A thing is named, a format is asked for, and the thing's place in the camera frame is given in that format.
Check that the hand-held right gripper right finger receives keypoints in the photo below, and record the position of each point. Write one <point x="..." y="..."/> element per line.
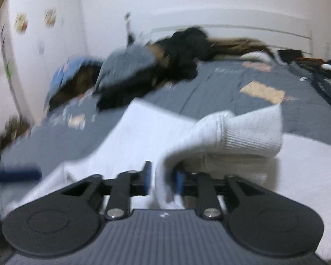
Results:
<point x="179" y="183"/>

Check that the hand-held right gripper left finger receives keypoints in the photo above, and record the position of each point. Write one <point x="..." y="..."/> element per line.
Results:
<point x="147" y="178"/>

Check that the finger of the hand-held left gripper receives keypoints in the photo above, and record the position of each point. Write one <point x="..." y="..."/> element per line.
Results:
<point x="16" y="174"/>

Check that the light grey hoodie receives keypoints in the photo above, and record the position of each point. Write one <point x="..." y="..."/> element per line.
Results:
<point x="237" y="138"/>

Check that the pile of dark clothes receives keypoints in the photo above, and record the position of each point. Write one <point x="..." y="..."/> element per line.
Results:
<point x="184" y="49"/>

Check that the stack of folded clothes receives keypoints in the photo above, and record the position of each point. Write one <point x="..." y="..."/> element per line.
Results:
<point x="325" y="82"/>

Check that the black garment pile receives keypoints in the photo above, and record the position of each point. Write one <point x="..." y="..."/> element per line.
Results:
<point x="121" y="96"/>

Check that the grey printed quilt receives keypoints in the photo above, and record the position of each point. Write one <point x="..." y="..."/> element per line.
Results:
<point x="223" y="88"/>

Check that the dark brown fleece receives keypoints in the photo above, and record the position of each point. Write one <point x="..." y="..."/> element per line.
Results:
<point x="77" y="85"/>

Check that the grey fleece garment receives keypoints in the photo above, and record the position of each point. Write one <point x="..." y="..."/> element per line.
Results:
<point x="127" y="63"/>

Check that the white wardrobe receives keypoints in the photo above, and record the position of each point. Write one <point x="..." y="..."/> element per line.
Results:
<point x="44" y="60"/>

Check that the white pillow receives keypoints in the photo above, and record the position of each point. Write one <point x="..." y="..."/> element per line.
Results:
<point x="256" y="56"/>

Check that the black hair brush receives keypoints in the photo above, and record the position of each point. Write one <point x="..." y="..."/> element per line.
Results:
<point x="129" y="30"/>

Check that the cartoon animal sticker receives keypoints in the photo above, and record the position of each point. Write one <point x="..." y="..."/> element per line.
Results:
<point x="50" y="17"/>
<point x="21" y="22"/>

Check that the small black folded garment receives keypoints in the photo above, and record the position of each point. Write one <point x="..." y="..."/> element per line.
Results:
<point x="289" y="54"/>

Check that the white headboard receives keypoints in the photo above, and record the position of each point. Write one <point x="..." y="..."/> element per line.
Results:
<point x="237" y="22"/>

